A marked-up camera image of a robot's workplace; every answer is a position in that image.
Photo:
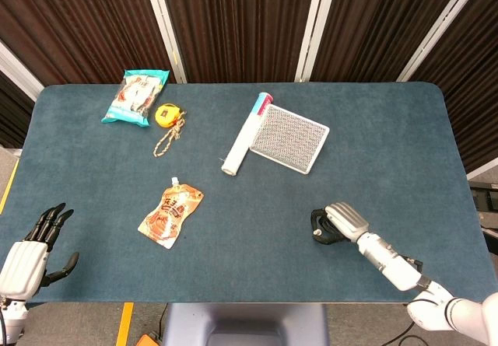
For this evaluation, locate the white square mesh pad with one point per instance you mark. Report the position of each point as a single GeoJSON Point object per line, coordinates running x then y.
{"type": "Point", "coordinates": [288, 137]}

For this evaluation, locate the yellow tape measure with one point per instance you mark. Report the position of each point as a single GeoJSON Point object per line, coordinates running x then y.
{"type": "Point", "coordinates": [165, 114]}

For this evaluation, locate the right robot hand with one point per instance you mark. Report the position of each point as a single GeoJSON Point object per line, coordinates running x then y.
{"type": "Point", "coordinates": [342, 221]}

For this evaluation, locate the orange box on floor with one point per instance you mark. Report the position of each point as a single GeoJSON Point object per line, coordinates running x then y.
{"type": "Point", "coordinates": [148, 340]}

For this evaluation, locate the orange drink pouch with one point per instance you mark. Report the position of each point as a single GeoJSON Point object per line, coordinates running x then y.
{"type": "Point", "coordinates": [171, 218]}

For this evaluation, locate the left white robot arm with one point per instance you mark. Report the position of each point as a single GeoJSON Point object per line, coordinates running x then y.
{"type": "Point", "coordinates": [11, 320]}

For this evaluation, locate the yellow floor tape strip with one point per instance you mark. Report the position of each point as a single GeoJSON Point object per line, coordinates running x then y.
{"type": "Point", "coordinates": [125, 323]}

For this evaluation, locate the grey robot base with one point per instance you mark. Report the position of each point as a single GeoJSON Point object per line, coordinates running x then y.
{"type": "Point", "coordinates": [244, 324]}

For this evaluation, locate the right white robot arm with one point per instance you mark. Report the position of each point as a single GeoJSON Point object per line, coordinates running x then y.
{"type": "Point", "coordinates": [420, 280]}

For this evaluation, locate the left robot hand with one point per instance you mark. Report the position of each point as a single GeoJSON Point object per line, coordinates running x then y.
{"type": "Point", "coordinates": [25, 266]}

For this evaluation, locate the black equipment on side table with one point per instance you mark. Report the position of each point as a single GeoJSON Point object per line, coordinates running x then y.
{"type": "Point", "coordinates": [484, 199]}

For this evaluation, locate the white tube with pink cap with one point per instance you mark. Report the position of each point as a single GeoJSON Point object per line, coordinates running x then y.
{"type": "Point", "coordinates": [246, 135]}

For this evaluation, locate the teal snack bag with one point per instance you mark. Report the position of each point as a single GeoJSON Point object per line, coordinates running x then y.
{"type": "Point", "coordinates": [136, 96]}

